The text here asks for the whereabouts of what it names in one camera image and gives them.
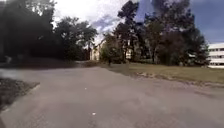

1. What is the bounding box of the yellow brick building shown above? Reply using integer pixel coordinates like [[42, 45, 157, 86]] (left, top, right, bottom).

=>
[[89, 39, 108, 62]]

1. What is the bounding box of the grey asphalt road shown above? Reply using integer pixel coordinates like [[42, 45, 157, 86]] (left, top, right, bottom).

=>
[[0, 60, 224, 128]]

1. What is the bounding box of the group of tall trees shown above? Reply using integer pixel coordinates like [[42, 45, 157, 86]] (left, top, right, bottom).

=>
[[99, 0, 210, 67]]

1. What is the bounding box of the grass lawn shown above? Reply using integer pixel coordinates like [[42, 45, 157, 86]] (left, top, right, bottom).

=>
[[99, 61, 224, 85]]

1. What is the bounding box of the group of dark trees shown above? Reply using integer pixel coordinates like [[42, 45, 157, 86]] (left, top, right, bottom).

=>
[[0, 0, 99, 69]]

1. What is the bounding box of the dark ground patch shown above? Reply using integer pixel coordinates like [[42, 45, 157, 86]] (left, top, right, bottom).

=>
[[0, 77, 41, 113]]

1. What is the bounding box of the white building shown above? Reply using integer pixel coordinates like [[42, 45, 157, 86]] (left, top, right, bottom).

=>
[[206, 42, 224, 70]]

